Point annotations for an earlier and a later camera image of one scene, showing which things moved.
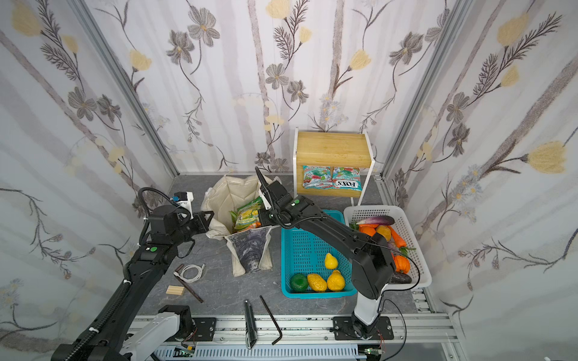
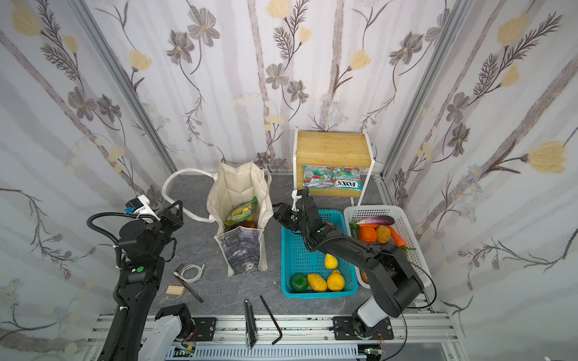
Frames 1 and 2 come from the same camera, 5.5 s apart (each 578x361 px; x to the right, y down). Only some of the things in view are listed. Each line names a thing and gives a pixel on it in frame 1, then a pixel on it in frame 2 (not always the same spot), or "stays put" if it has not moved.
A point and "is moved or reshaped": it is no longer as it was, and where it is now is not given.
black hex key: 274,321 stays put
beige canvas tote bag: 250,250 is moved or reshaped
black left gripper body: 196,221 → 168,219
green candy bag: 247,216 is moved or reshaped
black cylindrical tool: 250,326 stays put
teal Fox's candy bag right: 346,178 stays put
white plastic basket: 419,269 stays put
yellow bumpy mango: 317,283 stays put
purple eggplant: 384,219 stays put
